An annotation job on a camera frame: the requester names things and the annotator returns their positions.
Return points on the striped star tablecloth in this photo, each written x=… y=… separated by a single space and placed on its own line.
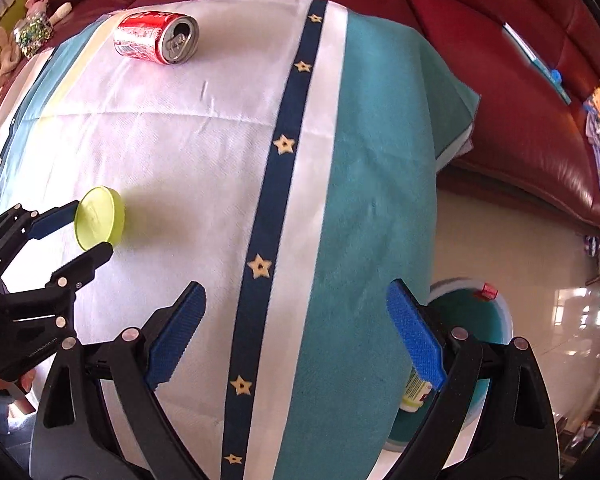
x=290 y=168

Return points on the lime green plastic lid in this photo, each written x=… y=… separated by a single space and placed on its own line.
x=100 y=217

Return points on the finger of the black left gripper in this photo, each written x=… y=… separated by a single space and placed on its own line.
x=81 y=270
x=18 y=226

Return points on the red soda can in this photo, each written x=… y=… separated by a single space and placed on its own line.
x=165 y=38

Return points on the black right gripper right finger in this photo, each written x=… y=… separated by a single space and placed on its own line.
x=515 y=437

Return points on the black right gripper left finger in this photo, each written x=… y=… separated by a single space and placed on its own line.
x=73 y=437

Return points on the beige plush toy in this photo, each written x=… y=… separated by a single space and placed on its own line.
x=10 y=55

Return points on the teal trash bin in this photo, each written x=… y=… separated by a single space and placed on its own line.
x=477 y=306

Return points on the jar of colourful beads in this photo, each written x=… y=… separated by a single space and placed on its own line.
x=32 y=33

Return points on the blue pen on sofa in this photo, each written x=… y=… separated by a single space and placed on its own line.
x=552 y=76

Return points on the dark red leather sofa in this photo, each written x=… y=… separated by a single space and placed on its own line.
x=530 y=148

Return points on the person's right hand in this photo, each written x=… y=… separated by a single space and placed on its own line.
x=19 y=390

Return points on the white green-rimmed cup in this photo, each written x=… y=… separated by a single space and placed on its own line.
x=415 y=393

